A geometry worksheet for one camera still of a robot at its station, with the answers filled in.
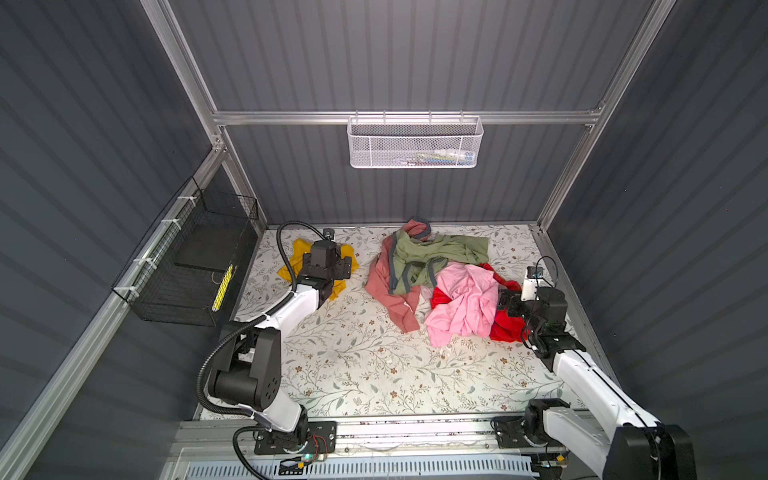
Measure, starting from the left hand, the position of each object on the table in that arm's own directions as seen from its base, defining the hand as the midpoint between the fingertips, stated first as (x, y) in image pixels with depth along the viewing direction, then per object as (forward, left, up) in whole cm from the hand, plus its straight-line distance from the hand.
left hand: (326, 257), depth 92 cm
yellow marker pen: (-19, +21, +12) cm, 31 cm away
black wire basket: (-13, +33, +12) cm, 38 cm away
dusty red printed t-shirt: (-8, -25, -14) cm, 30 cm away
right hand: (-15, -57, 0) cm, 59 cm away
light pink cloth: (-14, -44, -5) cm, 47 cm away
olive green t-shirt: (+4, -28, -8) cm, 30 cm away
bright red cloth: (-22, -52, -9) cm, 58 cm away
